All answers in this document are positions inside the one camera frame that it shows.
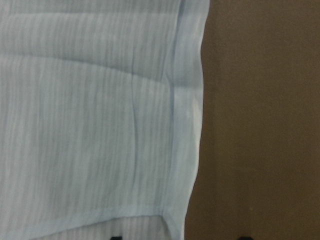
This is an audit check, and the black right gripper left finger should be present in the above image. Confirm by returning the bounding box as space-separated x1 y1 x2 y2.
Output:
110 236 123 240

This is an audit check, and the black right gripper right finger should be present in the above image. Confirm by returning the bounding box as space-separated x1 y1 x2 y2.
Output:
237 236 250 240

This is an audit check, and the light blue button-up shirt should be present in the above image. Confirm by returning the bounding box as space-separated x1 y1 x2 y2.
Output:
0 0 210 240

